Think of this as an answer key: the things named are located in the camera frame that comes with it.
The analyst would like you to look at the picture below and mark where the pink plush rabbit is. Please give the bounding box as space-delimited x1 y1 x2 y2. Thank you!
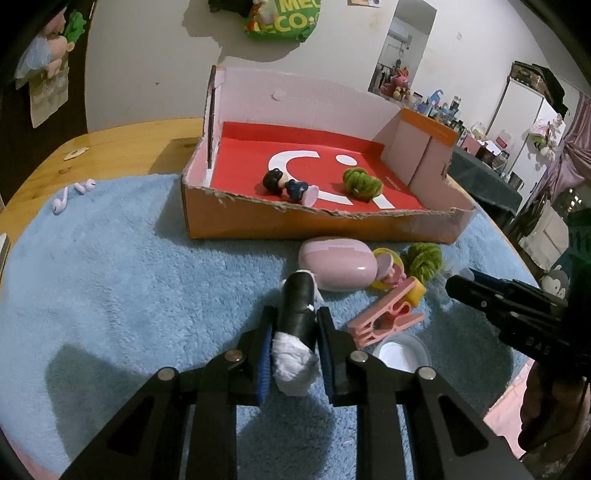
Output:
392 67 413 100

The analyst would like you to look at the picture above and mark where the purple curtain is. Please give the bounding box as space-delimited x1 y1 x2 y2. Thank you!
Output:
536 92 591 222

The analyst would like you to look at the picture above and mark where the clear plastic round lid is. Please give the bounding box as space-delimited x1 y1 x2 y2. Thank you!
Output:
372 333 431 374

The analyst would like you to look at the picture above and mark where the yellow ring toy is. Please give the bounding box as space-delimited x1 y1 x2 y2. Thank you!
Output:
369 248 408 291

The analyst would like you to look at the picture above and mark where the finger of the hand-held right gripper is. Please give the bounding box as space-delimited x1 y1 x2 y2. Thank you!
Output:
445 274 513 319
470 268 555 305

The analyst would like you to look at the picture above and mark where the blue fluffy blanket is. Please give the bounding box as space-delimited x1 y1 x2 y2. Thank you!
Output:
0 173 541 480

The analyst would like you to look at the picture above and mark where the green scrunchie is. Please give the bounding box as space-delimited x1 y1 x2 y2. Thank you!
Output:
405 242 445 282
342 167 384 203

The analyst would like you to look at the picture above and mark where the white flower bunch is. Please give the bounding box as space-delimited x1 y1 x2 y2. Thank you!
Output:
524 115 566 160

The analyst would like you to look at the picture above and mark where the dark cloth covered table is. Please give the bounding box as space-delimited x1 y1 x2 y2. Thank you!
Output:
448 148 525 222

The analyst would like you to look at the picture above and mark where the black hanging item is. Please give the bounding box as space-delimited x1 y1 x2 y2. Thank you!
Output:
207 0 252 14

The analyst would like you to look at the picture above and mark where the orange cardboard box tray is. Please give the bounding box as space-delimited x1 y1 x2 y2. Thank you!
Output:
181 65 477 244

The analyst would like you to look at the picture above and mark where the pink clothes peg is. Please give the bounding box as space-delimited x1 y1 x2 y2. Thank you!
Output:
346 287 426 348

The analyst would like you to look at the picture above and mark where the wall mirror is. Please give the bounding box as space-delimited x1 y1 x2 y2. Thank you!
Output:
368 0 437 95

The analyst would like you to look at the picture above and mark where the dark bag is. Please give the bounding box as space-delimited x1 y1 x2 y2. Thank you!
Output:
508 61 568 114

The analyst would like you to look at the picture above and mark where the bag of plush toys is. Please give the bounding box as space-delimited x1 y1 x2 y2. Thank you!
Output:
14 9 88 88

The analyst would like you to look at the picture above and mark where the pink oval earbud case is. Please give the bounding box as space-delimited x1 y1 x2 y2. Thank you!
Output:
298 236 379 291

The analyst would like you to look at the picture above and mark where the person's right hand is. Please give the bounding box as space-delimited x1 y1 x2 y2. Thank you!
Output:
519 362 591 462

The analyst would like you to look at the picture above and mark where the row of bottles and jars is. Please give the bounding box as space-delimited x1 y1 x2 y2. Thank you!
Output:
411 90 522 178

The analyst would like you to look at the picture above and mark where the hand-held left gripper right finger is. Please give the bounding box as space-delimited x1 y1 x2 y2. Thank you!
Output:
316 307 536 480

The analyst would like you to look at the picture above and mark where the yellow plastic block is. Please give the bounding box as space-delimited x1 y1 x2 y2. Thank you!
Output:
402 278 426 305

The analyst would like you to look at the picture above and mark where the white fridge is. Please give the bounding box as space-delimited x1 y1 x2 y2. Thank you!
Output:
487 76 568 176

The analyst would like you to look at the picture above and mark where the green plastic bag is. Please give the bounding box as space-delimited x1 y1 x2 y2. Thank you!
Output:
244 0 321 43

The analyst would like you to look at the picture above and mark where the hanging paper sheet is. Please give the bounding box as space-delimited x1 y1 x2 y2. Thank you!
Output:
28 69 71 128

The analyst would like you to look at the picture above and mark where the white face plush toy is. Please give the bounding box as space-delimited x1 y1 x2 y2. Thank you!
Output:
540 263 573 301

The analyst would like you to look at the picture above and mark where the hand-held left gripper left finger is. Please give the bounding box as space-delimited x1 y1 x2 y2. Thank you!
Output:
60 305 278 480

